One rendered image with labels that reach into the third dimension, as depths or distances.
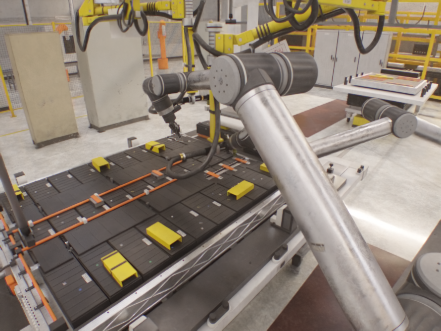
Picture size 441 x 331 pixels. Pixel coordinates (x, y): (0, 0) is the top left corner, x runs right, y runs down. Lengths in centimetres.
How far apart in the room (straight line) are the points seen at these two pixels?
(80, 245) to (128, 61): 517
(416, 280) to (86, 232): 129
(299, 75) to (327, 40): 992
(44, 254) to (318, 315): 182
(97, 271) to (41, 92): 471
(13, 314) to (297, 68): 153
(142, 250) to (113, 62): 509
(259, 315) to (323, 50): 971
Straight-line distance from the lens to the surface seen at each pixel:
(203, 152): 183
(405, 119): 172
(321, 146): 157
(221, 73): 83
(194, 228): 134
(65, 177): 201
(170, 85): 150
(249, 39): 169
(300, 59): 99
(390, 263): 295
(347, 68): 1063
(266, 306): 230
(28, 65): 560
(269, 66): 87
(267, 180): 174
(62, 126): 587
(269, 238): 149
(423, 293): 94
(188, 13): 221
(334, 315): 237
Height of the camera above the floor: 184
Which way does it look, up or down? 26 degrees down
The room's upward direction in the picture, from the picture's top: straight up
